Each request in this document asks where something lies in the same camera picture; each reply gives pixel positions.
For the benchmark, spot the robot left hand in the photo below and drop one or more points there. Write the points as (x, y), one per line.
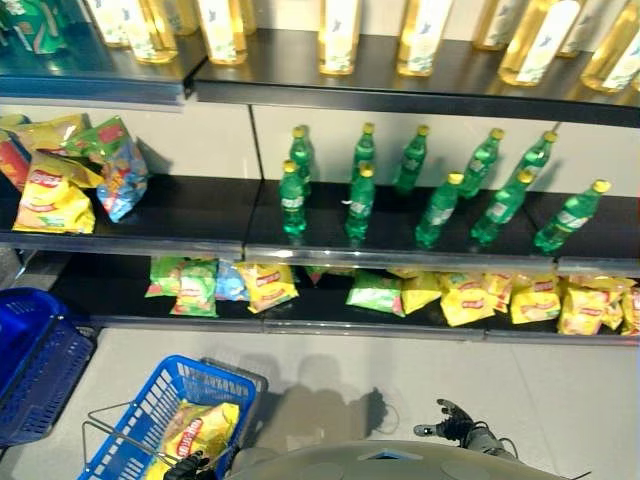
(190, 464)

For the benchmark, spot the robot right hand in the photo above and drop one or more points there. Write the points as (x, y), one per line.
(456, 424)

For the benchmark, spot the blue plastic shopping basket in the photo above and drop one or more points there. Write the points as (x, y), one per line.
(150, 395)

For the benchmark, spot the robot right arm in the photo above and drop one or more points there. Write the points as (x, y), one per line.
(487, 440)

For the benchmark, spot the dark blue shopping basket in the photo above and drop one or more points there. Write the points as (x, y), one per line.
(35, 360)

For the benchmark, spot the yellow chips bag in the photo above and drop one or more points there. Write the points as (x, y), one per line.
(600, 282)
(632, 312)
(55, 131)
(200, 430)
(500, 290)
(420, 295)
(535, 300)
(465, 300)
(52, 200)
(587, 312)
(270, 287)

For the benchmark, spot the robot grey torso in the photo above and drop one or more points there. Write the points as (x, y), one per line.
(400, 462)

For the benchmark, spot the green chips bag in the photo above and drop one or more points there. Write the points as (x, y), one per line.
(375, 295)
(196, 290)
(162, 280)
(325, 274)
(102, 137)

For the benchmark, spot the black shelf board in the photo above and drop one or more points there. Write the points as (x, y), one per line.
(90, 75)
(190, 215)
(115, 295)
(615, 235)
(390, 245)
(400, 85)

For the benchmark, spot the blue chips bag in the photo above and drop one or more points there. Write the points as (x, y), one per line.
(122, 185)
(231, 282)

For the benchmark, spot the green soda bottle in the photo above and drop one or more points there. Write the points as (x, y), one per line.
(537, 155)
(480, 165)
(500, 210)
(302, 150)
(412, 162)
(567, 220)
(293, 205)
(365, 147)
(436, 215)
(360, 207)

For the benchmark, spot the red chips bag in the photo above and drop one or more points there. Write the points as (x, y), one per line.
(12, 162)

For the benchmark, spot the yellow tea bottle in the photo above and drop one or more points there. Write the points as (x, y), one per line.
(225, 32)
(110, 22)
(185, 15)
(537, 47)
(582, 30)
(617, 62)
(340, 37)
(422, 40)
(495, 25)
(249, 15)
(150, 32)

